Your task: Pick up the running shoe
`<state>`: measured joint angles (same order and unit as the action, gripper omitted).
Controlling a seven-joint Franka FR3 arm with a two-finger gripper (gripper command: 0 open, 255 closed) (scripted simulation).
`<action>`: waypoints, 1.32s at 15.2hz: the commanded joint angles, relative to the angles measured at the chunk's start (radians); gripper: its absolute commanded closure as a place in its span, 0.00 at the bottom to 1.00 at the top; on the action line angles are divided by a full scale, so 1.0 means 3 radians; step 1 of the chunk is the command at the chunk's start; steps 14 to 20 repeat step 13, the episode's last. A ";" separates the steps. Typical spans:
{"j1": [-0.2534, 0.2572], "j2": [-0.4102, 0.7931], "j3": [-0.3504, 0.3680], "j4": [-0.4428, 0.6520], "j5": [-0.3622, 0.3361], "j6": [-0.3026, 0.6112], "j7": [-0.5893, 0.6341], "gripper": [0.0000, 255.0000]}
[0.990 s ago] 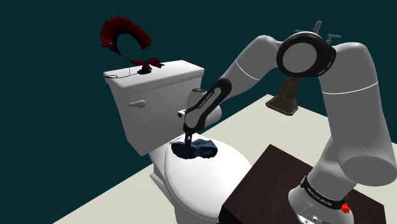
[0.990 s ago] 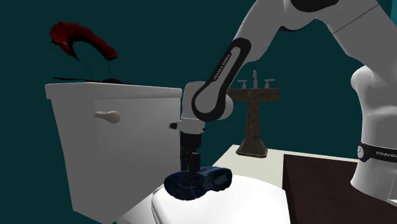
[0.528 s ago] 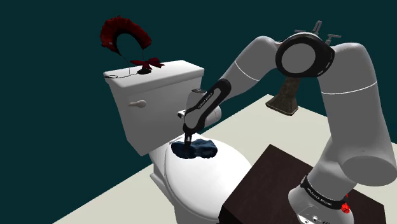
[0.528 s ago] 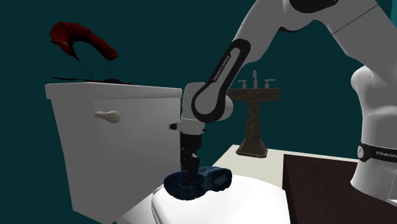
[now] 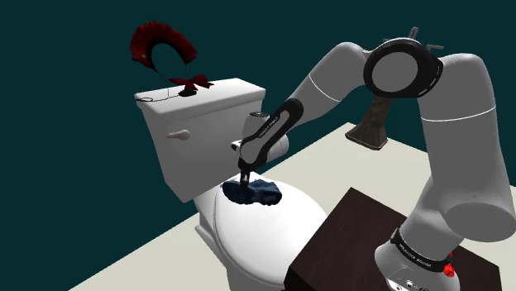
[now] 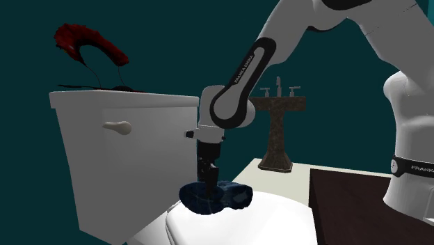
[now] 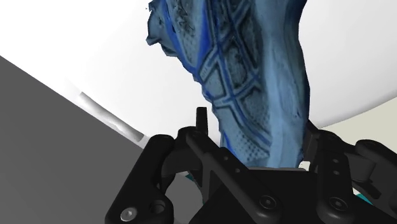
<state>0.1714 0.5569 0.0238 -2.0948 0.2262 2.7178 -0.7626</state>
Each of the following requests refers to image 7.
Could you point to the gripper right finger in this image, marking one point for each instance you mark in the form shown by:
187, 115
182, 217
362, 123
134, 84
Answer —
332, 186

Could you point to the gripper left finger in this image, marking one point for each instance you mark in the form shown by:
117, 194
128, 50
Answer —
214, 161

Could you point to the blue sports shoe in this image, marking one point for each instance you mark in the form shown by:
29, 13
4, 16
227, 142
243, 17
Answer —
248, 77

